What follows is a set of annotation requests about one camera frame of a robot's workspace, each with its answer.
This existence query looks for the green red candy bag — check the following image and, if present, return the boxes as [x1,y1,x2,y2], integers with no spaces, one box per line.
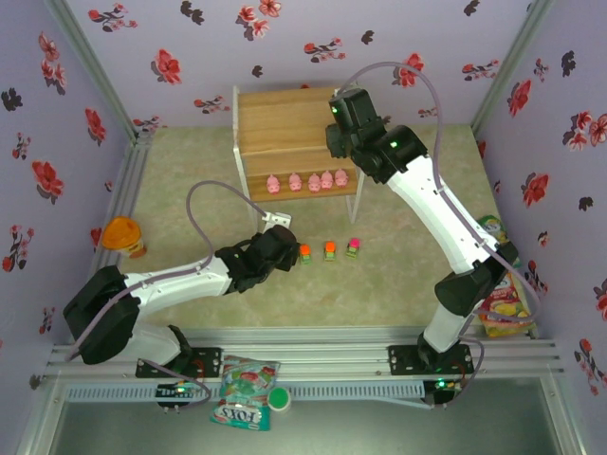
[210,354,282,432]

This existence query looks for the yellow green candy bag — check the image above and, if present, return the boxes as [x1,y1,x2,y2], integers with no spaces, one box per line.
[475,214,523,270]

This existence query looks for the green round lid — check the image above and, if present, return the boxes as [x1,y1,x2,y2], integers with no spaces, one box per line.
[267,386,293,412]

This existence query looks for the cup with orange lid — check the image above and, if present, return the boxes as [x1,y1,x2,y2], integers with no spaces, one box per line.
[102,216,147,260]

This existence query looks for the yellow red snack bag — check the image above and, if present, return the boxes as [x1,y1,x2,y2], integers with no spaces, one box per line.
[476,272,540,339]

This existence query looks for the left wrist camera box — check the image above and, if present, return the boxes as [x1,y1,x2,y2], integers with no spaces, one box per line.
[261,210,293,231]

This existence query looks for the wooden shelf white frame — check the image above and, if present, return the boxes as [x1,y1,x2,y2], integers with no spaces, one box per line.
[230,83,369,227]

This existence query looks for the aluminium mounting rail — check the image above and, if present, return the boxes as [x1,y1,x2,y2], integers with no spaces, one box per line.
[45,324,565,383]

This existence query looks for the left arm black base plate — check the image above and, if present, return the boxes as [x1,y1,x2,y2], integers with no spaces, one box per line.
[136,346,223,379]

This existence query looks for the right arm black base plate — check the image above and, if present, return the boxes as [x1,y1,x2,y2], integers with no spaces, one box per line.
[387,344,474,376]

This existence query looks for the aluminium corner post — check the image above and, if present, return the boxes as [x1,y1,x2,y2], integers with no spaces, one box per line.
[45,0,143,138]
[470,0,556,137]

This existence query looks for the white slotted cable duct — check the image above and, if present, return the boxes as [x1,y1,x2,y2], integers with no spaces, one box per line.
[64,381,426,402]

